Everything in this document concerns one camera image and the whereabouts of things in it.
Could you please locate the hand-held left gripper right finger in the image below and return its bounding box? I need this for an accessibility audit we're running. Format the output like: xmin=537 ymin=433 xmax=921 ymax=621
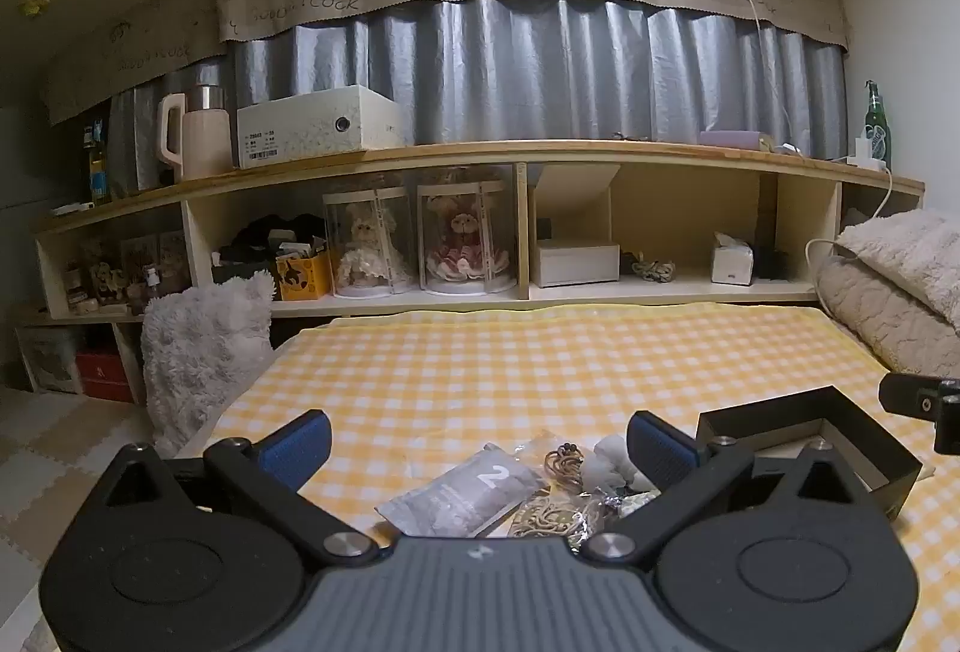
xmin=581 ymin=409 xmax=876 ymax=568

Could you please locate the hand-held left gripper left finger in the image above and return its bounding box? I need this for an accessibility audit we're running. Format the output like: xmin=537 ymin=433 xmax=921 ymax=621
xmin=97 ymin=409 xmax=377 ymax=568

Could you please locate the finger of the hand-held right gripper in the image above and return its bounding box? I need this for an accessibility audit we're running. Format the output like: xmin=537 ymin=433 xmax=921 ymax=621
xmin=879 ymin=372 xmax=944 ymax=419

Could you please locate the shiny patterned packet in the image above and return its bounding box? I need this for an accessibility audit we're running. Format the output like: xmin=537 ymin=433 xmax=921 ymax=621
xmin=606 ymin=487 xmax=662 ymax=519

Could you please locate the black cardboard box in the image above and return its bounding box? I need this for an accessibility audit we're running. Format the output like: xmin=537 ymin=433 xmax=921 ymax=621
xmin=695 ymin=385 xmax=926 ymax=522

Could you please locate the clear bag of rubber bands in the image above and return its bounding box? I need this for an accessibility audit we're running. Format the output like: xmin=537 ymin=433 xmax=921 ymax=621
xmin=509 ymin=494 xmax=602 ymax=549

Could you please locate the pale grey packet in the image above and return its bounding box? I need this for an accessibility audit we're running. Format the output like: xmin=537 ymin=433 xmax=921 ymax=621
xmin=374 ymin=442 xmax=549 ymax=540

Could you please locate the beige folded quilt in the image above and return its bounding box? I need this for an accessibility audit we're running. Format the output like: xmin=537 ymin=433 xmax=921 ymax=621
xmin=815 ymin=254 xmax=960 ymax=381

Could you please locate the grey fluffy pillow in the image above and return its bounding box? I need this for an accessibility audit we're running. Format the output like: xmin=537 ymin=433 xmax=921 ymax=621
xmin=140 ymin=269 xmax=275 ymax=459

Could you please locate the white fluffy folded blanket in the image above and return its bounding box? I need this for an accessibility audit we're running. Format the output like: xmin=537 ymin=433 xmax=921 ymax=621
xmin=835 ymin=208 xmax=960 ymax=332

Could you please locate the yellow checkered blanket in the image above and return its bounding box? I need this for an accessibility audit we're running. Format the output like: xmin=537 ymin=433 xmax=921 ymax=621
xmin=172 ymin=302 xmax=960 ymax=652

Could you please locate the white tissue box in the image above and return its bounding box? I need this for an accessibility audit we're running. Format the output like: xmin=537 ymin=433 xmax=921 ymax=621
xmin=710 ymin=232 xmax=755 ymax=286

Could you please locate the white rectangular box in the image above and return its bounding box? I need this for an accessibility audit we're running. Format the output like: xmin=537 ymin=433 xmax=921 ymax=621
xmin=534 ymin=240 xmax=623 ymax=288

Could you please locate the red box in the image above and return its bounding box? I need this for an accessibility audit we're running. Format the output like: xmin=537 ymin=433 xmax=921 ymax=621
xmin=75 ymin=347 xmax=135 ymax=402

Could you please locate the clear case with cream doll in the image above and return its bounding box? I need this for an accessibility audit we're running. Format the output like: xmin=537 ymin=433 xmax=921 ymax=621
xmin=322 ymin=187 xmax=418 ymax=301

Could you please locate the black bag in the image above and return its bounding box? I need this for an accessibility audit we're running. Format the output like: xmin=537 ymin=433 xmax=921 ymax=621
xmin=217 ymin=214 xmax=324 ymax=264

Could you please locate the group of small figurines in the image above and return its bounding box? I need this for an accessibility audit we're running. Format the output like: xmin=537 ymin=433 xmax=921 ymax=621
xmin=63 ymin=232 xmax=189 ymax=316

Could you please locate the green glass bottle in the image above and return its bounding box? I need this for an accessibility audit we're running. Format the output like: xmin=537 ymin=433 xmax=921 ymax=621
xmin=862 ymin=80 xmax=894 ymax=170

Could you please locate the flat purple box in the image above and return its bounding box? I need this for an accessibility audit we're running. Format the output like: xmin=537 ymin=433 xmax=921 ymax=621
xmin=699 ymin=128 xmax=774 ymax=152

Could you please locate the beige thermos jug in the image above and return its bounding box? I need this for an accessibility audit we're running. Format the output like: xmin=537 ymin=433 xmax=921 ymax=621
xmin=156 ymin=85 xmax=234 ymax=185

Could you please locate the white shoe box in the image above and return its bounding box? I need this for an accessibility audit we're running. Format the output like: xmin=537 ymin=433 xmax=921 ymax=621
xmin=236 ymin=83 xmax=416 ymax=168

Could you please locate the wooden shelf unit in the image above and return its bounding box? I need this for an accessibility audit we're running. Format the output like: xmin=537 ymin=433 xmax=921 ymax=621
xmin=30 ymin=139 xmax=928 ymax=324

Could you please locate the yellow drink bottle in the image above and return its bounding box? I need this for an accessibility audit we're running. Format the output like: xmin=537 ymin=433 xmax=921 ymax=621
xmin=82 ymin=122 xmax=113 ymax=207

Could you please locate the silver curtain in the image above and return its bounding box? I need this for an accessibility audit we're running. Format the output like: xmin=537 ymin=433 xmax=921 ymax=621
xmin=109 ymin=0 xmax=849 ymax=197

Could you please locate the short beige printed valance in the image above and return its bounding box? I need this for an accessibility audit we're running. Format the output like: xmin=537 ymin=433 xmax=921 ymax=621
xmin=41 ymin=0 xmax=227 ymax=125

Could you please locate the braided cord bundle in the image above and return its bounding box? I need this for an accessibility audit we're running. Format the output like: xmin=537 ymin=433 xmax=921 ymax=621
xmin=628 ymin=252 xmax=677 ymax=285

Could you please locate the white charger cable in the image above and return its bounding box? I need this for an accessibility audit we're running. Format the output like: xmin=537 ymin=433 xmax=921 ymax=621
xmin=806 ymin=164 xmax=898 ymax=317

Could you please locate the white wall charger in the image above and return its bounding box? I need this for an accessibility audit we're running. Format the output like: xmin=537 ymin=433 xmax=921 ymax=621
xmin=850 ymin=136 xmax=890 ymax=170

